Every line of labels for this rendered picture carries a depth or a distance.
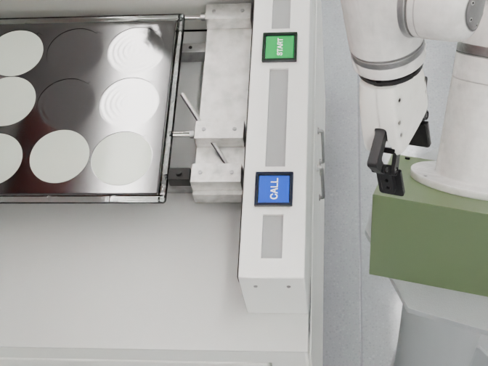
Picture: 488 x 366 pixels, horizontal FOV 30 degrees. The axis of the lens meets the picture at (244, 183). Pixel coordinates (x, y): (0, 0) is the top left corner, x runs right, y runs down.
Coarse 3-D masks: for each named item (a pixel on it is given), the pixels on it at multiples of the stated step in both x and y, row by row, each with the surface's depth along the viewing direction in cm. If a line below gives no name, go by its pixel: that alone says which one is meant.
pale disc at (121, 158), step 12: (120, 132) 149; (108, 144) 148; (120, 144) 148; (132, 144) 148; (144, 144) 148; (96, 156) 148; (108, 156) 147; (120, 156) 147; (132, 156) 147; (144, 156) 147; (96, 168) 146; (108, 168) 146; (120, 168) 146; (132, 168) 146; (144, 168) 145; (108, 180) 145; (120, 180) 145; (132, 180) 145
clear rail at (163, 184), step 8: (184, 16) 160; (184, 24) 159; (176, 32) 158; (176, 40) 157; (176, 48) 156; (176, 56) 155; (176, 64) 155; (176, 72) 154; (176, 80) 153; (176, 88) 152; (176, 96) 152; (168, 104) 151; (168, 112) 150; (168, 120) 149; (168, 128) 148; (168, 136) 148; (168, 144) 147; (168, 152) 146; (168, 160) 146; (160, 176) 144; (160, 184) 143; (160, 192) 143
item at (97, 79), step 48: (48, 48) 160; (96, 48) 158; (144, 48) 157; (48, 96) 154; (96, 96) 153; (144, 96) 152; (96, 144) 149; (0, 192) 146; (48, 192) 145; (96, 192) 144; (144, 192) 143
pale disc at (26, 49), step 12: (12, 36) 162; (24, 36) 161; (36, 36) 161; (0, 48) 161; (12, 48) 160; (24, 48) 160; (36, 48) 160; (0, 60) 159; (12, 60) 159; (24, 60) 159; (36, 60) 158; (0, 72) 158; (12, 72) 158; (24, 72) 157
